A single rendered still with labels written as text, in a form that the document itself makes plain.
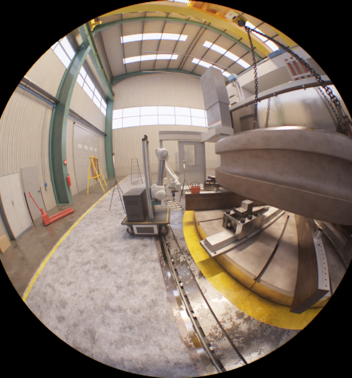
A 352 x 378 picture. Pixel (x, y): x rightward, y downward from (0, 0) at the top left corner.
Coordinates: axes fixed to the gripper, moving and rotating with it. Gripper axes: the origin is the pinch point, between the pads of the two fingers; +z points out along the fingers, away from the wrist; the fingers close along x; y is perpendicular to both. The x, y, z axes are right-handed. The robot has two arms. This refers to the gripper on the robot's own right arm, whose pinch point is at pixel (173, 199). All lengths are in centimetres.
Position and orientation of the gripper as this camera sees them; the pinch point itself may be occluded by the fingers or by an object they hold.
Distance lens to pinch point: 205.9
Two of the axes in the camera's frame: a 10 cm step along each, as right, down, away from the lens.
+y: -10.0, 0.7, -0.2
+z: 0.6, 9.7, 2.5
